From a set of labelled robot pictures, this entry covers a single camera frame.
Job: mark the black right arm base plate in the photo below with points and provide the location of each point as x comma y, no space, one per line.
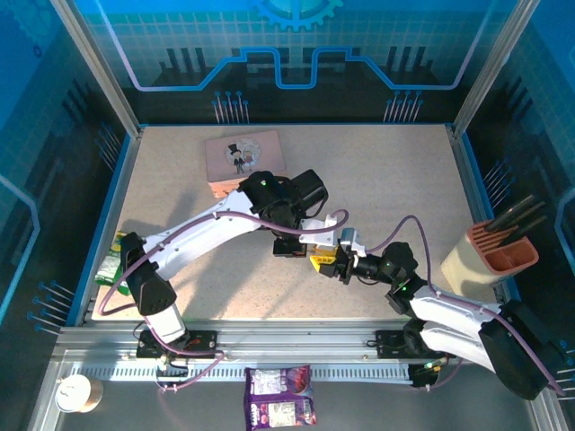
388,343

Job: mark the aluminium mounting rail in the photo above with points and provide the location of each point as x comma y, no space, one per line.
292,334

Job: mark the purple snack packet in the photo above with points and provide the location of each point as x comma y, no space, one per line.
278,397

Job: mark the cream and terracotta knife block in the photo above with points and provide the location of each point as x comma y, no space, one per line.
476,262

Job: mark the aluminium frame post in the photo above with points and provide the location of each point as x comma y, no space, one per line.
96,67
492,67

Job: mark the pink cartoon tin box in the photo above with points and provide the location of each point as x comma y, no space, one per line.
245,157

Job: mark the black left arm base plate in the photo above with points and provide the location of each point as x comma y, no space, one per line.
202,343

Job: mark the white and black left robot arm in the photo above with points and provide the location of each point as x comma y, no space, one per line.
202,229

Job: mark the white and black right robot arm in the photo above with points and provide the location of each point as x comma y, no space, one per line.
449,310

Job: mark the green snack packet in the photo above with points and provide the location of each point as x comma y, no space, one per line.
109,265

